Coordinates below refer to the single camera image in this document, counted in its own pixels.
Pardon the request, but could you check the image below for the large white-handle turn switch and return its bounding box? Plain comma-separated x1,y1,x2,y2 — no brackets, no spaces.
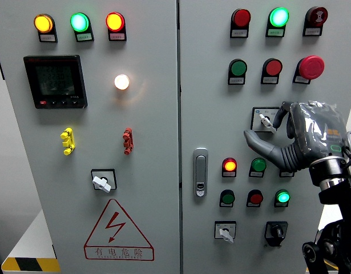
250,106,281,135

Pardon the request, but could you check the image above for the large red stop button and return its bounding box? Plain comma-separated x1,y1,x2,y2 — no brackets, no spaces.
292,55,325,85

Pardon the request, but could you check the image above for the small green lamp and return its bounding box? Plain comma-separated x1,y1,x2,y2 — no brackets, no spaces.
248,157,268,178

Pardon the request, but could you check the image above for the small lit green push button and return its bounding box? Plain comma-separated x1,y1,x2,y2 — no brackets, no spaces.
273,189,291,208

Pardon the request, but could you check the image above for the small red push button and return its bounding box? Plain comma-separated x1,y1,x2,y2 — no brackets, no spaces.
246,189,264,208

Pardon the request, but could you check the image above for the small lit red lamp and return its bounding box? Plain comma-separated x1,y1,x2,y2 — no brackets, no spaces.
221,157,238,178

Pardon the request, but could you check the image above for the pale grey cabinet door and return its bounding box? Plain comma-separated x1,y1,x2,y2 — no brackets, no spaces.
178,0,351,274
0,0,182,274

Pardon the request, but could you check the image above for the red buzzer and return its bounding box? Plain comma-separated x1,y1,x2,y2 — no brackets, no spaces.
302,6,329,37

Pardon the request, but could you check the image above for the lit green indicator lamp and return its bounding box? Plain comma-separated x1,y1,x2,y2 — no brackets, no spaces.
70,12,95,43
265,7,291,38

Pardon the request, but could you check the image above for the silver door lock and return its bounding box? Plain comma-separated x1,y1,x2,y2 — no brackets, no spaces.
192,147,209,198

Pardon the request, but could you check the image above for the dark red indicator lamp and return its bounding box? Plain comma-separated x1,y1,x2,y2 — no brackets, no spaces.
229,8,252,39

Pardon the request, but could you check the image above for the white lamp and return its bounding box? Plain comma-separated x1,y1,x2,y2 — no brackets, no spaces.
114,74,131,91

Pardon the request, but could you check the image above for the red warning triangle sticker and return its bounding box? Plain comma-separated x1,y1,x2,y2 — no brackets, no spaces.
83,198,155,261

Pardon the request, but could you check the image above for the lit red indicator lamp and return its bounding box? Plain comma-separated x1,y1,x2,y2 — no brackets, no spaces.
105,11,127,42

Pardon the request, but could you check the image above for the black display meter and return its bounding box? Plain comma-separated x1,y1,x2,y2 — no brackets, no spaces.
23,54,88,110

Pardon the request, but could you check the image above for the yellow indicator lamp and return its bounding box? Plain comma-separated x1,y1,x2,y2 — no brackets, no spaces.
33,13,58,43

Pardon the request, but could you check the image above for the black yellow striped tape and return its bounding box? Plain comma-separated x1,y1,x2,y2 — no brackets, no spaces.
1,257,61,273

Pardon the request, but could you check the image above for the black-handle turn switch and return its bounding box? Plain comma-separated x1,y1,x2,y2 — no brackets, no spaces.
263,221,289,248

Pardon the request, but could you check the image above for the small white-handle turn switch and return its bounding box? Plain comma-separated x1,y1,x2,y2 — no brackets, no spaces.
213,220,237,244

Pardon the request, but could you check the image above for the small red handle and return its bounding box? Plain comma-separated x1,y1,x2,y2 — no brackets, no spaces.
122,127,134,155

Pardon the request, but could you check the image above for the small yellow handle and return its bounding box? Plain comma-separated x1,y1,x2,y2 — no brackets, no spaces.
60,127,76,156

